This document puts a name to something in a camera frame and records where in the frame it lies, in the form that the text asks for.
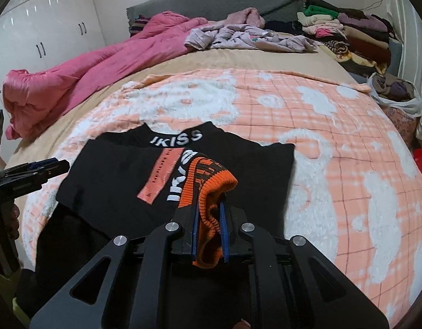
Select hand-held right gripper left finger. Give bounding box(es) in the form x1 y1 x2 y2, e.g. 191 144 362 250
29 202 202 329

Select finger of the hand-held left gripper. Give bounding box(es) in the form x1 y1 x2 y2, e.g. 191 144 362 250
0 160 71 197
5 158 60 175

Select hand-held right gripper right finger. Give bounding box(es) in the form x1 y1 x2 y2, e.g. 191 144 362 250
218 200 391 329

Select black sweater with orange cuffs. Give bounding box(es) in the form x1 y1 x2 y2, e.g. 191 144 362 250
36 121 296 268

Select lilac crumpled clothes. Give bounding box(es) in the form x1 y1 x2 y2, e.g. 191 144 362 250
184 24 323 53

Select white plastic bag with clothes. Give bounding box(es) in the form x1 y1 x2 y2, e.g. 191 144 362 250
366 73 422 117

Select stack of folded clothes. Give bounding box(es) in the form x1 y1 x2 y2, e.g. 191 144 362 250
296 0 398 76

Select person's left hand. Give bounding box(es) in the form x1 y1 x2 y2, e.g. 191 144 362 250
0 205 21 245

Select pink quilt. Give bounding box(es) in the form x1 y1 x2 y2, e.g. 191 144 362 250
2 11 211 140

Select white wardrobe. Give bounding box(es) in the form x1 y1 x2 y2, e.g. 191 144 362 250
0 0 107 158

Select orange checked fleece blanket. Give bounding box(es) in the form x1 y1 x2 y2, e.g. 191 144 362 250
21 69 422 323

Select beige bed sheet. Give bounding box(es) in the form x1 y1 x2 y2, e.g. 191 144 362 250
5 31 365 165

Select dark striped cloth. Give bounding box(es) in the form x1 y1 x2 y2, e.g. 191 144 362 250
129 14 153 36

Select pink floral cloth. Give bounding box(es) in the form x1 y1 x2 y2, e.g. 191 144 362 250
382 106 417 144

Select dark navy cloth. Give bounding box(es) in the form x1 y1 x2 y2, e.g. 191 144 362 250
266 20 305 35

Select pink fluffy cloth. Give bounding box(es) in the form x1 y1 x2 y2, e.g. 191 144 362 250
226 7 266 30

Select grey-blue cushion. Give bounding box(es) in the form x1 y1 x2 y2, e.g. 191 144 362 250
389 38 403 76

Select white curtain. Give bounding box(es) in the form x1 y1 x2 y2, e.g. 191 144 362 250
385 0 422 138

